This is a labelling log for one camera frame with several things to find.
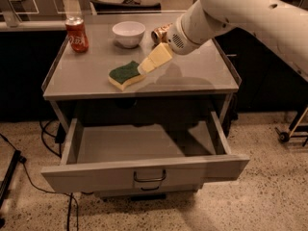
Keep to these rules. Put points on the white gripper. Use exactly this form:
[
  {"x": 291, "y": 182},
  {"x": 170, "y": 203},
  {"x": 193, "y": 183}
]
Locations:
[{"x": 179, "y": 38}]

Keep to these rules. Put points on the green and yellow sponge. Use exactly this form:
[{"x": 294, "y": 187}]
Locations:
[{"x": 125, "y": 75}]

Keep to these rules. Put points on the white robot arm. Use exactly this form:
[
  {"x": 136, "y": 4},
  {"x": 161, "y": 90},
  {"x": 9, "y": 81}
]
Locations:
[{"x": 281, "y": 27}]

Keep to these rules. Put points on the open grey top drawer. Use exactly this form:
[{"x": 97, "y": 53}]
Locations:
[{"x": 103, "y": 159}]

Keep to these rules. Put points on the gold crushed soda can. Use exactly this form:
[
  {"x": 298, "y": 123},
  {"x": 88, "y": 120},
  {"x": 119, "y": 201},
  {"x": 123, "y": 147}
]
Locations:
[{"x": 159, "y": 34}]

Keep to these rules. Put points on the white bowl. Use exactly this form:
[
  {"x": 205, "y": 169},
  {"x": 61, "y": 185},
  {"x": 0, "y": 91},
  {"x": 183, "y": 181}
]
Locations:
[{"x": 129, "y": 34}]

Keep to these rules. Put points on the grey metal cabinet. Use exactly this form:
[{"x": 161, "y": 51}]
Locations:
[{"x": 186, "y": 89}]

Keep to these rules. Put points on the red soda can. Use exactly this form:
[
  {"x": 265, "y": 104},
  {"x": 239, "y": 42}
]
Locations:
[{"x": 76, "y": 32}]

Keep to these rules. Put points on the black stand on floor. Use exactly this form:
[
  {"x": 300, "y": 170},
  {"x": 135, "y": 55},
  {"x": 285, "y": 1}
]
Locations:
[{"x": 8, "y": 176}]

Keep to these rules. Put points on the metal drawer handle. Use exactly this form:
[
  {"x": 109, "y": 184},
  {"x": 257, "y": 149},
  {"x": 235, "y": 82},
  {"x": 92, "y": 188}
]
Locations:
[{"x": 149, "y": 177}]

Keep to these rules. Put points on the lower drawer handle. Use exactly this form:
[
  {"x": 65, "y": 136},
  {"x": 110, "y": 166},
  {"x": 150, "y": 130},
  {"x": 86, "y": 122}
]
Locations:
[{"x": 150, "y": 189}]

